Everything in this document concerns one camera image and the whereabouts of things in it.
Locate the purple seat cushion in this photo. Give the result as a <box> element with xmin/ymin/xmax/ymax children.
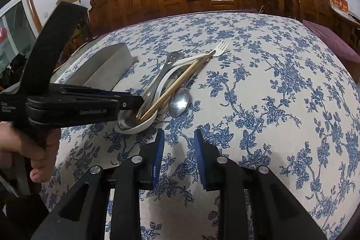
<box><xmin>302</xmin><ymin>19</ymin><xmax>360</xmax><ymax>63</ymax></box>

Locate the white ceramic spoon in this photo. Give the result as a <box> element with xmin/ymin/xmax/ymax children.
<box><xmin>115</xmin><ymin>60</ymin><xmax>180</xmax><ymax>135</ymax></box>

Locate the white plastic fork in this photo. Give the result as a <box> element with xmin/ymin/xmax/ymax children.
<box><xmin>157</xmin><ymin>41</ymin><xmax>230</xmax><ymax>89</ymax></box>

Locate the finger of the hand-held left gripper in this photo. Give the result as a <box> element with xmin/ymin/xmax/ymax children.
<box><xmin>49</xmin><ymin>83</ymin><xmax>133</xmax><ymax>98</ymax></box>
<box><xmin>111</xmin><ymin>94</ymin><xmax>144</xmax><ymax>112</ymax></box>

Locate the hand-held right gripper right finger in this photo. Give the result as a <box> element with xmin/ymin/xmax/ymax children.
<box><xmin>193</xmin><ymin>129</ymin><xmax>328</xmax><ymax>240</ymax></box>

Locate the blue floral tablecloth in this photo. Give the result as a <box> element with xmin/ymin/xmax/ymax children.
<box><xmin>39</xmin><ymin>12</ymin><xmax>360</xmax><ymax>240</ymax></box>

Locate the wooden side cabinet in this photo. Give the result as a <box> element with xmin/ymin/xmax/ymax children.
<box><xmin>329</xmin><ymin>8</ymin><xmax>360</xmax><ymax>46</ymax></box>

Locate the pale bamboo chopstick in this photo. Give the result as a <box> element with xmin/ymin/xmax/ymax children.
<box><xmin>139</xmin><ymin>50</ymin><xmax>217</xmax><ymax>120</ymax></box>

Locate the red wall sign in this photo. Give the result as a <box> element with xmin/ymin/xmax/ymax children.
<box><xmin>330</xmin><ymin>0</ymin><xmax>349</xmax><ymax>11</ymax></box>

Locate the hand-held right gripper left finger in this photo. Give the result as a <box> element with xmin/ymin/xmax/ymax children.
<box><xmin>29</xmin><ymin>129</ymin><xmax>166</xmax><ymax>240</ymax></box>

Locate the grey metal utensil container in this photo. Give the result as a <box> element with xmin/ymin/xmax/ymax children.
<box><xmin>55</xmin><ymin>43</ymin><xmax>135</xmax><ymax>91</ymax></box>

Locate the glass door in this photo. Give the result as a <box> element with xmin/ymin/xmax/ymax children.
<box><xmin>0</xmin><ymin>0</ymin><xmax>40</xmax><ymax>72</ymax></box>

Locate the metal spoon with face handle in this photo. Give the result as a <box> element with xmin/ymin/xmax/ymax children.
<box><xmin>118</xmin><ymin>51</ymin><xmax>180</xmax><ymax>129</ymax></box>

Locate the plain metal spoon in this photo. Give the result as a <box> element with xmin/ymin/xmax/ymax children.
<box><xmin>169</xmin><ymin>58</ymin><xmax>210</xmax><ymax>118</ymax></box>

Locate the person's left hand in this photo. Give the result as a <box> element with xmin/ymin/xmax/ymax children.
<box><xmin>0</xmin><ymin>122</ymin><xmax>61</xmax><ymax>184</ymax></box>

